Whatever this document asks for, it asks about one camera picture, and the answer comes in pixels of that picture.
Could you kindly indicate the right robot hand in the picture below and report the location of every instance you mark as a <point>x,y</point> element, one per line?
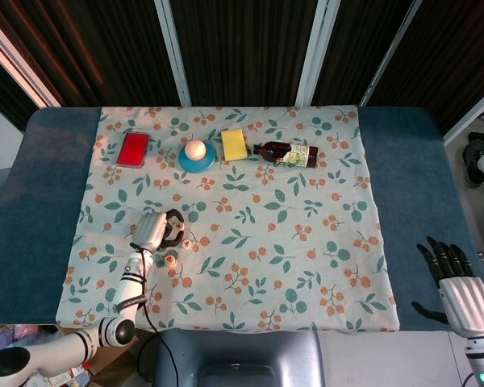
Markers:
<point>468,305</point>

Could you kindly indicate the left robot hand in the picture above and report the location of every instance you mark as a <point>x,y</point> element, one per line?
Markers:
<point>149,231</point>

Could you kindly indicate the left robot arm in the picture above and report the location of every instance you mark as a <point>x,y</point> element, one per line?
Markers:
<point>131,286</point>

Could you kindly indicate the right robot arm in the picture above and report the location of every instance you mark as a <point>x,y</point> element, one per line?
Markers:
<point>480,360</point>

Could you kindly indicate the blue round plate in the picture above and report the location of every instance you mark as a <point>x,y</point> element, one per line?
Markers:
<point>197,165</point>

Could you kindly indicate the red rectangular flat case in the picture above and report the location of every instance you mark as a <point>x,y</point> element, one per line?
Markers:
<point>133,149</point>

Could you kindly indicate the white round ball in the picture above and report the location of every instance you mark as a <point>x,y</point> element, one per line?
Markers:
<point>195,150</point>

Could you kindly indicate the white flat panel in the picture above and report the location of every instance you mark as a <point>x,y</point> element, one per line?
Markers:
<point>387,359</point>

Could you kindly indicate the blue felt table cover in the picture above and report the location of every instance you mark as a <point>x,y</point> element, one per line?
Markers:
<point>44,181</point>

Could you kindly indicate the floral printed tablecloth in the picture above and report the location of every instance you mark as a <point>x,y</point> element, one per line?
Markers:
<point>266,250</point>

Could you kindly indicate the yellow sponge block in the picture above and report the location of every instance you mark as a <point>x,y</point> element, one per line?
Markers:
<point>234,144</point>

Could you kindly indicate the grey robot torso housing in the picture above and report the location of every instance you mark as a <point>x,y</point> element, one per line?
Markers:
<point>238,350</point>

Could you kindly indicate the brown glass bottle with label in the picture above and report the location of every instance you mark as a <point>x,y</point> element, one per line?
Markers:
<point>274,151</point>

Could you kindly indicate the colourful patchwork package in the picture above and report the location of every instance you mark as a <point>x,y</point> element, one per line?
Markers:
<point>12,336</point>

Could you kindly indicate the dark ribbed partition panel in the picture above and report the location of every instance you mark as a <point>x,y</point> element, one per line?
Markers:
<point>355,40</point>
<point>105,48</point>
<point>4,88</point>
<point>447,48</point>
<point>246,48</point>

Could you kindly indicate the white partition frame post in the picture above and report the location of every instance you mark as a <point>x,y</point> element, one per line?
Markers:
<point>472,115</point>
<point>389,54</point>
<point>173,52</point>
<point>20,67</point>
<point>318,52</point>

